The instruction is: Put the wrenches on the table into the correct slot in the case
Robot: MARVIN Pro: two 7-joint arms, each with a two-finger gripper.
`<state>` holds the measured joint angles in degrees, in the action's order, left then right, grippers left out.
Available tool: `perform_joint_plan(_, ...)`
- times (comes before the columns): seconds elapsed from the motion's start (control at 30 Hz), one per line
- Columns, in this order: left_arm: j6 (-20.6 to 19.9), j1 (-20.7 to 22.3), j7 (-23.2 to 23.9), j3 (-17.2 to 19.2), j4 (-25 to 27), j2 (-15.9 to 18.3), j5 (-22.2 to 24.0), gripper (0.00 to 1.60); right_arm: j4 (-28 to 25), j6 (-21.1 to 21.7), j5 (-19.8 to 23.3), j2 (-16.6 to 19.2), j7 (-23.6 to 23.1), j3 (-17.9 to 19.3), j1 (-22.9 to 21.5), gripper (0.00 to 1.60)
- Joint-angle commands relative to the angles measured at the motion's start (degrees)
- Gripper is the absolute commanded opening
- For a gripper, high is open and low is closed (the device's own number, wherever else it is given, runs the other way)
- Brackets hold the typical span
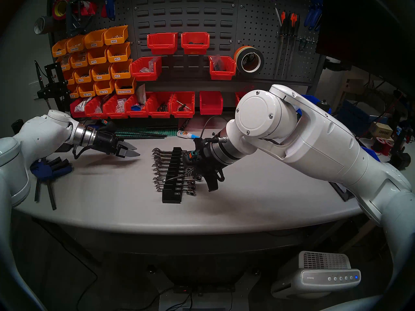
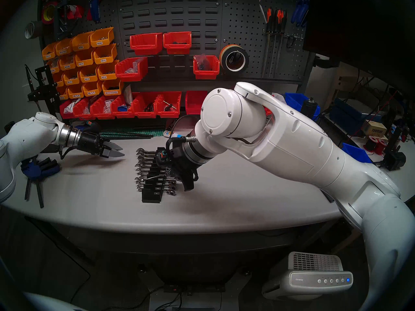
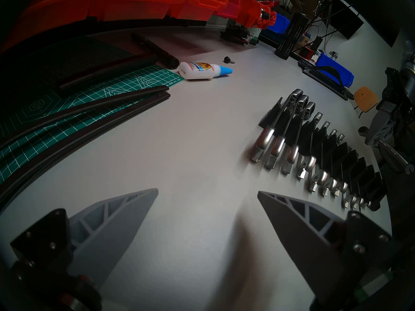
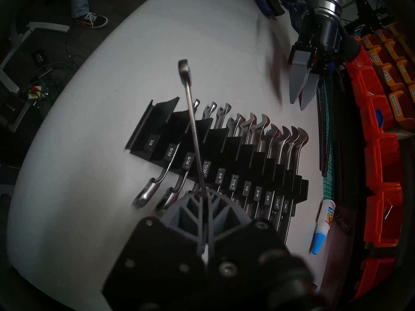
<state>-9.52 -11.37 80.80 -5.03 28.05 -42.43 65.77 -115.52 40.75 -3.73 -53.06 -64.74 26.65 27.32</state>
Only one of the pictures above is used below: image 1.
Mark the metal carabiner hooks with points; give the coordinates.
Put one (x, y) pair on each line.
(303, 43)

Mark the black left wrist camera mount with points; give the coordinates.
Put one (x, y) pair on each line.
(107, 127)

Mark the thin long black rod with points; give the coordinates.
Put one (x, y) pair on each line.
(149, 137)
(149, 134)

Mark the brown cardboard box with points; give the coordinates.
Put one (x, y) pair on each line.
(381, 130)

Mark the red and white tool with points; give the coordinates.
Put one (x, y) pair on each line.
(87, 8)

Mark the dark blue crate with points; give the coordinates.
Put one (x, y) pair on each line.
(356, 116)

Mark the red plastic storage bin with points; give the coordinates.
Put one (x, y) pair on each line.
(195, 44)
(92, 111)
(159, 112)
(136, 111)
(144, 70)
(210, 104)
(222, 70)
(240, 96)
(182, 112)
(162, 44)
(110, 111)
(76, 111)

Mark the yellow screw storage bin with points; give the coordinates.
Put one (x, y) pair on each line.
(59, 49)
(94, 40)
(125, 87)
(75, 45)
(96, 57)
(82, 76)
(118, 53)
(103, 88)
(101, 74)
(74, 92)
(65, 64)
(87, 90)
(115, 36)
(69, 78)
(121, 70)
(78, 61)

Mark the grey perforated tool pegboard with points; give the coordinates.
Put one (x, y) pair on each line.
(188, 18)

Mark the orange and black tape roll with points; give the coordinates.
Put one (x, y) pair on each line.
(240, 54)

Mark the white glue bottle blue cap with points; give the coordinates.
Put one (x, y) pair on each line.
(186, 134)

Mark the black floor power strip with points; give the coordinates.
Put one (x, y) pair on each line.
(204, 288)

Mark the red and yellow tape roll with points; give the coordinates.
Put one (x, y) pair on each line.
(60, 7)

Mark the silver ratcheting combination wrench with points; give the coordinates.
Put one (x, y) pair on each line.
(192, 185)
(192, 193)
(162, 159)
(161, 164)
(163, 155)
(160, 173)
(160, 168)
(191, 189)
(163, 151)
(194, 180)

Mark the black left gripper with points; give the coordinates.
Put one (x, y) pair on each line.
(108, 143)

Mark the black metal fixture stand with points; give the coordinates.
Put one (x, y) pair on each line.
(53, 90)

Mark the black marker pen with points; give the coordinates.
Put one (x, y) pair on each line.
(185, 125)

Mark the grey duct tape roll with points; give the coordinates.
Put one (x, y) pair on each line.
(42, 24)

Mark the black rectangular frame stand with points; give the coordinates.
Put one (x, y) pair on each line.
(340, 190)

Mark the blue holder black hex keys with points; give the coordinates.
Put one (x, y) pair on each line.
(48, 169)

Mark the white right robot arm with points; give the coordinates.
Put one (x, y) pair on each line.
(308, 145)

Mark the black wrench holder case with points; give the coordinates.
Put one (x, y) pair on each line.
(171, 197)

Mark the white Coway air purifier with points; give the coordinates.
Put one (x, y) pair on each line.
(324, 274)

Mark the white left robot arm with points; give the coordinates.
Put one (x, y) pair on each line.
(35, 138)

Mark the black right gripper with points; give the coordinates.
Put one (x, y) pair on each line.
(207, 158)

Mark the black computer monitor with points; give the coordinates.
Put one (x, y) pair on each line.
(373, 28)

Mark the black desk device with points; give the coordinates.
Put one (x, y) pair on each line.
(400, 159)

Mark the green cutting mat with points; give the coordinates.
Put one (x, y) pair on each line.
(171, 132)

